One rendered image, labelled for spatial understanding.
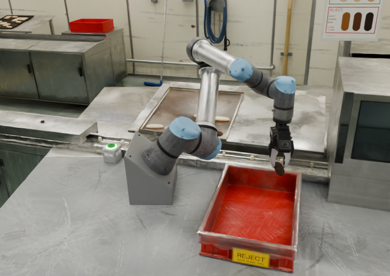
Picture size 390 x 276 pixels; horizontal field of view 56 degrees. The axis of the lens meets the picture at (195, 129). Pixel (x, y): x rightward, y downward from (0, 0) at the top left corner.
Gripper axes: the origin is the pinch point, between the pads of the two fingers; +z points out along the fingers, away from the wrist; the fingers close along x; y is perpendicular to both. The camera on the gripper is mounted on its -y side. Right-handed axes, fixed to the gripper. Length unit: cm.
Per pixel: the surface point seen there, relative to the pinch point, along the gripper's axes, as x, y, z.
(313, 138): -24.9, 42.0, 8.5
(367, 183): -33.7, -4.5, 5.2
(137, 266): 52, -36, 17
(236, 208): 16.9, -5.8, 16.8
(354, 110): -24.7, -2.4, -24.4
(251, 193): 9.8, 4.7, 16.8
